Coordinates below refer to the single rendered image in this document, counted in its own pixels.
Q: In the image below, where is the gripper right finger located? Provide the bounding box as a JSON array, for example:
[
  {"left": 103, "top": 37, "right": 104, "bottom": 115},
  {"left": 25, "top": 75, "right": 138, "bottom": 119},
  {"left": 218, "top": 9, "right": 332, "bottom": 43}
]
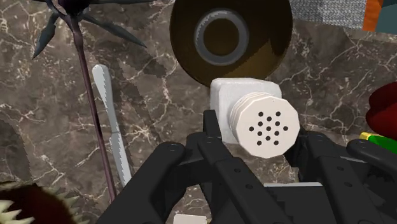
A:
[{"left": 284, "top": 130, "right": 397, "bottom": 224}]

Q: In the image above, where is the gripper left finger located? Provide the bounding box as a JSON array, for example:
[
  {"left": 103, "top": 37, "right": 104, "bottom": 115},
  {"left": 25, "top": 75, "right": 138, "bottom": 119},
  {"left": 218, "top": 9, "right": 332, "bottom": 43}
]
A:
[{"left": 95, "top": 109, "right": 292, "bottom": 224}]

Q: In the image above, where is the green and yellow stick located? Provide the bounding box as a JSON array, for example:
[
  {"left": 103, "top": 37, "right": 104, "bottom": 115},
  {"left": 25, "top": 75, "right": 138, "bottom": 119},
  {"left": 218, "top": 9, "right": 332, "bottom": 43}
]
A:
[{"left": 359, "top": 131, "right": 397, "bottom": 155}]

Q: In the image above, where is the dark red rounded object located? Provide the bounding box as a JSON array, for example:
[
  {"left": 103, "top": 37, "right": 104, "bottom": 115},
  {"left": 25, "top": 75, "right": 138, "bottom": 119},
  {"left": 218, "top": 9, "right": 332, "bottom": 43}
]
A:
[{"left": 365, "top": 81, "right": 397, "bottom": 137}]

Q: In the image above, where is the white salt shaker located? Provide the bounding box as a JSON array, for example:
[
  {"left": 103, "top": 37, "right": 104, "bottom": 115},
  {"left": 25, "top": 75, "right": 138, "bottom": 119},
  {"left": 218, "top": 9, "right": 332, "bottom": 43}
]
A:
[{"left": 210, "top": 77, "right": 301, "bottom": 159}]

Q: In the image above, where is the silver knife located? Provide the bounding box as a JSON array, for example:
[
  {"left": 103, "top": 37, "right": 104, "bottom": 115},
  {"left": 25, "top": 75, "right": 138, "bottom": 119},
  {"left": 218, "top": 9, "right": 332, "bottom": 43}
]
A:
[{"left": 92, "top": 64, "right": 133, "bottom": 188}]

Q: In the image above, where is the dark spiky carnivorous plant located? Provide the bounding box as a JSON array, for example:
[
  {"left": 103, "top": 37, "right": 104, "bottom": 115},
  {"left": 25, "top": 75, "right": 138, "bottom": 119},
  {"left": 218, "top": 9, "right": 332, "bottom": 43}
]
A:
[{"left": 0, "top": 0, "right": 147, "bottom": 224}]

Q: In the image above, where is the orange and teal box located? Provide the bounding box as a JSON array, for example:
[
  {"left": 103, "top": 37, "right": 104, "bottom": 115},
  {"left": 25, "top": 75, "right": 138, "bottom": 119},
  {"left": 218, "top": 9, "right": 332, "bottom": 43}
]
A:
[{"left": 361, "top": 0, "right": 397, "bottom": 35}]

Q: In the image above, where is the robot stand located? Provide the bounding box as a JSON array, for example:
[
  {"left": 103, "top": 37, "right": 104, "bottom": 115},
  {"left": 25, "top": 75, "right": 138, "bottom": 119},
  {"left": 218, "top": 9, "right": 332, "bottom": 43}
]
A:
[{"left": 291, "top": 0, "right": 367, "bottom": 31}]

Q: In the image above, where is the brown bowl with grey ring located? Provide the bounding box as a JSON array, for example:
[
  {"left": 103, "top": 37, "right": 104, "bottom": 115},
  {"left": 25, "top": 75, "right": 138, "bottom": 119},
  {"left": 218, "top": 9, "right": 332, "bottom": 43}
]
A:
[{"left": 169, "top": 0, "right": 293, "bottom": 88}]

